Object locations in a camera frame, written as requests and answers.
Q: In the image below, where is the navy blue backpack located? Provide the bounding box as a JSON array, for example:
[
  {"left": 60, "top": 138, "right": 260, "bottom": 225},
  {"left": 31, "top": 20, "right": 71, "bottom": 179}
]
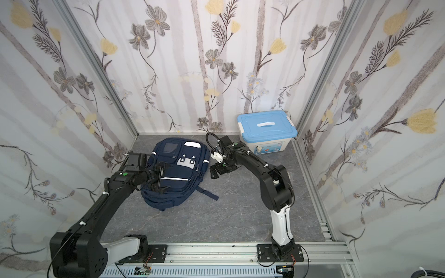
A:
[{"left": 141, "top": 137, "right": 219, "bottom": 212}]

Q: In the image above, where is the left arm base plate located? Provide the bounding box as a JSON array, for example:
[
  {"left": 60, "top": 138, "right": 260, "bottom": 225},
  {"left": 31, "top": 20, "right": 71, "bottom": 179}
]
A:
[{"left": 118, "top": 244, "right": 168, "bottom": 265}]

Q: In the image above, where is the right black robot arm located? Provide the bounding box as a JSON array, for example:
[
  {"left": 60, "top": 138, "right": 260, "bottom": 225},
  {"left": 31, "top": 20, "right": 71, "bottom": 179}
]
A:
[{"left": 210, "top": 146, "right": 295, "bottom": 259}]

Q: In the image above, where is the aluminium mounting rail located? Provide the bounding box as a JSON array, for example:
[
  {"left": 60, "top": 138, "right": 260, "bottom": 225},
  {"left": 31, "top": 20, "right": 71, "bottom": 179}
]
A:
[{"left": 100, "top": 241, "right": 355, "bottom": 268}]

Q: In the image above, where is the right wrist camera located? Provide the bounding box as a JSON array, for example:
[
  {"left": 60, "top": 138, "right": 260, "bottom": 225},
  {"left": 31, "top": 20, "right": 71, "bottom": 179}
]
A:
[{"left": 210, "top": 136, "right": 235, "bottom": 163}]

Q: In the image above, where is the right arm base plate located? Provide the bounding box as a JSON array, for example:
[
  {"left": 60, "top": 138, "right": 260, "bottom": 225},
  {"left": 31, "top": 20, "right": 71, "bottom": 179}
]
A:
[{"left": 256, "top": 243, "right": 305, "bottom": 263}]

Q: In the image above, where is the small green circuit board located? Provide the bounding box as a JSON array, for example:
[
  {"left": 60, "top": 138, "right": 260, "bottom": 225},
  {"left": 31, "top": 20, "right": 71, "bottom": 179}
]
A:
[{"left": 133, "top": 266, "right": 152, "bottom": 276}]

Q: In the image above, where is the right small circuit board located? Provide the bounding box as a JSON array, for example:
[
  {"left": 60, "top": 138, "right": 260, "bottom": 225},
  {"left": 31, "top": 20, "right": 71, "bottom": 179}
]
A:
[{"left": 276, "top": 265, "right": 294, "bottom": 277}]

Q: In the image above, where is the white box with blue lid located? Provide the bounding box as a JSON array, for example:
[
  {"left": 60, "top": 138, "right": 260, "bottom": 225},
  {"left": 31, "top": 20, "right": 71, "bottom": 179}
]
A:
[{"left": 237, "top": 111, "right": 298, "bottom": 155}]

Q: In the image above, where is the white slotted cable duct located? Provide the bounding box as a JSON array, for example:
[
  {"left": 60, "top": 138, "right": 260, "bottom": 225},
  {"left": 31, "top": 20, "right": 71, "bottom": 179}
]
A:
[{"left": 101, "top": 265, "right": 282, "bottom": 278}]

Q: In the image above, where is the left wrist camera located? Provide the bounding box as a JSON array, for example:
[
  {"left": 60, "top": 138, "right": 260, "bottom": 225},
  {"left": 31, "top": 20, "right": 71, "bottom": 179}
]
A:
[{"left": 120, "top": 152, "right": 148, "bottom": 172}]

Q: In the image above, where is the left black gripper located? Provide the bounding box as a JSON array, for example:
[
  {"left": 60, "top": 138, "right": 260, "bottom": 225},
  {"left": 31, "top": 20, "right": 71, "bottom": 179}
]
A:
[{"left": 138, "top": 159, "right": 174, "bottom": 192}]

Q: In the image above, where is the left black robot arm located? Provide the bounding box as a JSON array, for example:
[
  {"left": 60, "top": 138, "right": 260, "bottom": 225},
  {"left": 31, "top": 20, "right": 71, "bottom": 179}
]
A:
[{"left": 46, "top": 166, "right": 167, "bottom": 278}]

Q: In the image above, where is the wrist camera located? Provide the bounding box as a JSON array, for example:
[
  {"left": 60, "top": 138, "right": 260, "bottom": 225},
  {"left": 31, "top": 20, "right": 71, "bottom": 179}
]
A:
[
  {"left": 120, "top": 152, "right": 148, "bottom": 172},
  {"left": 210, "top": 136, "right": 235, "bottom": 163}
]

